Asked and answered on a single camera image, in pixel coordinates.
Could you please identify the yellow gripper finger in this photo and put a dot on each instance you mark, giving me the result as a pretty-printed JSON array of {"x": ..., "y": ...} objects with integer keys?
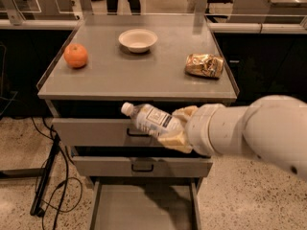
[
  {"x": 184, "y": 114},
  {"x": 175, "y": 140}
]

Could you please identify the blue label plastic bottle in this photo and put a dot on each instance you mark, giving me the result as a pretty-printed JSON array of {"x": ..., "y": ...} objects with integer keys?
[{"x": 150, "y": 119}]

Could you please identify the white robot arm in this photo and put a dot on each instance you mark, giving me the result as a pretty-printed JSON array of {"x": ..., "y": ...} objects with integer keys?
[{"x": 272, "y": 129}]

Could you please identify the grey drawer cabinet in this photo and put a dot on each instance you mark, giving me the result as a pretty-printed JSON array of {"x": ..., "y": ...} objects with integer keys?
[{"x": 114, "y": 75}]

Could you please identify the bottom grey open drawer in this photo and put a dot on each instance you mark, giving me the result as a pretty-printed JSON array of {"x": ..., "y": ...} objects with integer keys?
[{"x": 144, "y": 204}]

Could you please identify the middle grey drawer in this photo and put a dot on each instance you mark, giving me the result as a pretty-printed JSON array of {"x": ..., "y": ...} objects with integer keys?
[{"x": 142, "y": 166}]

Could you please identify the top grey drawer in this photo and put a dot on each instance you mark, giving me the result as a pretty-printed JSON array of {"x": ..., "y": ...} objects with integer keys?
[{"x": 101, "y": 133}]

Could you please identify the crushed gold chip bag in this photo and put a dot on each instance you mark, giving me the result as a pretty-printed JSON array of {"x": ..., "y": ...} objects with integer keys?
[{"x": 204, "y": 65}]

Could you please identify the white paper bowl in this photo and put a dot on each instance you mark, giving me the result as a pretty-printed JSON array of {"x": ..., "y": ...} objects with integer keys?
[{"x": 138, "y": 40}]

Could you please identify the black table leg bar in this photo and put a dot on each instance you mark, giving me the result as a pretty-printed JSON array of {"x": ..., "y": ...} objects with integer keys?
[{"x": 44, "y": 177}]

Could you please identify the orange fruit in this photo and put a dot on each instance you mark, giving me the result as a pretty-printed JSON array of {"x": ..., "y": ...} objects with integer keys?
[{"x": 75, "y": 55}]

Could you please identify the white horizontal rail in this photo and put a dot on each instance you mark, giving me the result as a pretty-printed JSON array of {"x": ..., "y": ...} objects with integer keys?
[{"x": 223, "y": 28}]

